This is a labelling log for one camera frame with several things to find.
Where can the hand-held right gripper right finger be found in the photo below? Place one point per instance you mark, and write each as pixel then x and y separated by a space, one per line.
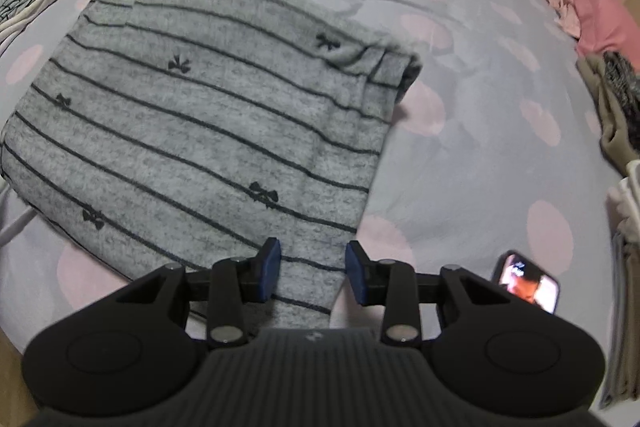
pixel 356 272

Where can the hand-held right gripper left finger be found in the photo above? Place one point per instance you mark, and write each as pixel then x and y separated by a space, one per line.
pixel 270 267

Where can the smartphone with lit screen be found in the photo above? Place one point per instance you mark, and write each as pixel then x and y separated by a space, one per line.
pixel 525 282

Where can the polka dot bed sheet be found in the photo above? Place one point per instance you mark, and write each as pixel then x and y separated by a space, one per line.
pixel 475 147

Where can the plain grey garment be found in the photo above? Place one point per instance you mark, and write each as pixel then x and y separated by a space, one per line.
pixel 622 317

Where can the beige folded garment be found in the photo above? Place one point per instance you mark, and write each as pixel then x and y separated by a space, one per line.
pixel 615 127

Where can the dark floral folded jeans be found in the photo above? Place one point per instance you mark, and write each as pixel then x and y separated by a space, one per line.
pixel 622 72

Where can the pink pillow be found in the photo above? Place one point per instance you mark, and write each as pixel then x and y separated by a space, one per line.
pixel 600 7

